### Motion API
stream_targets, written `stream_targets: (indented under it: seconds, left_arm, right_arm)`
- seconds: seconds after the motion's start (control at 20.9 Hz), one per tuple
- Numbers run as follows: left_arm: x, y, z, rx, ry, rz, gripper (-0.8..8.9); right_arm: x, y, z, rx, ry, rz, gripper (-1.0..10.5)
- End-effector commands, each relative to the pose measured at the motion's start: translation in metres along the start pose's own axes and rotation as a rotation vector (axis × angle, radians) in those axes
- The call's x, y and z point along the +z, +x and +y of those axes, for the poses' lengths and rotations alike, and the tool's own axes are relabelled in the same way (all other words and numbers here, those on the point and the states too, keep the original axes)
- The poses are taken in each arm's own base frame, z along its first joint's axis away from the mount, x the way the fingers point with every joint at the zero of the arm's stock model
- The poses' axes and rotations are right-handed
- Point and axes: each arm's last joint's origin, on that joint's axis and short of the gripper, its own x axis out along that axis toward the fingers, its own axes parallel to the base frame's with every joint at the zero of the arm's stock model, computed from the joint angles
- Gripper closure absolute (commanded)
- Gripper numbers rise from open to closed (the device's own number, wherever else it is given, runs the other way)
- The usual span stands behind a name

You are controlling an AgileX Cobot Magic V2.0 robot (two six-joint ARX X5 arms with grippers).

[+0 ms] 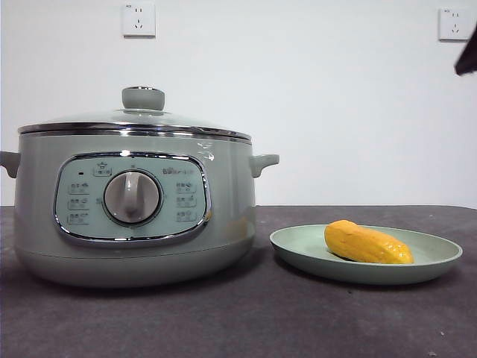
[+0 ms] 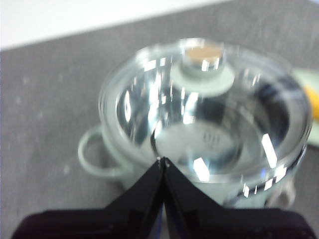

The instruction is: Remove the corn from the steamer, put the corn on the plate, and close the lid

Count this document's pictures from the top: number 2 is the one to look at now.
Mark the glass lid with gold knob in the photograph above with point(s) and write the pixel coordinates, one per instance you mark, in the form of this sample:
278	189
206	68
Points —
202	82

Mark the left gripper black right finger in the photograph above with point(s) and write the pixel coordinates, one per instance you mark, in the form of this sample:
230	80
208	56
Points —
214	221

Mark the pale green electric steamer pot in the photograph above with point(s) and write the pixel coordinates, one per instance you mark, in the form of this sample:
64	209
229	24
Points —
86	159

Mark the yellow corn cob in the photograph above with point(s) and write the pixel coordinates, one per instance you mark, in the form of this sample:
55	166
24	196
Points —
312	99

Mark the pale green round plate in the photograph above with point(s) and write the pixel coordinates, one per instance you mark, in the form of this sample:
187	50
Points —
302	74

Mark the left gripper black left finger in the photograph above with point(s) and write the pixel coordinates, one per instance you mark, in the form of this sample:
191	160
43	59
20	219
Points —
117	221

